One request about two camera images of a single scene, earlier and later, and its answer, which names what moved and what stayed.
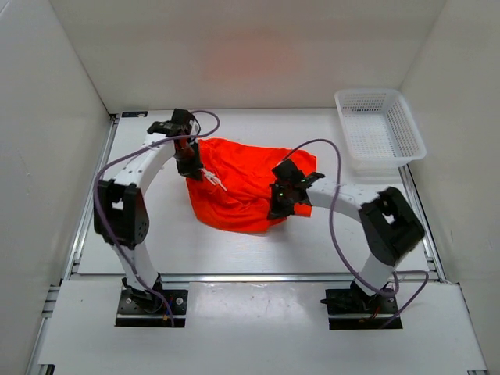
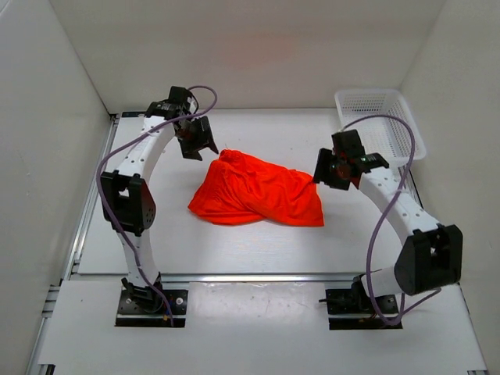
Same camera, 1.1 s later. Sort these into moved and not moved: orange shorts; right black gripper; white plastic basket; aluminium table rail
Moved: right black gripper; orange shorts
Not moved: white plastic basket; aluminium table rail
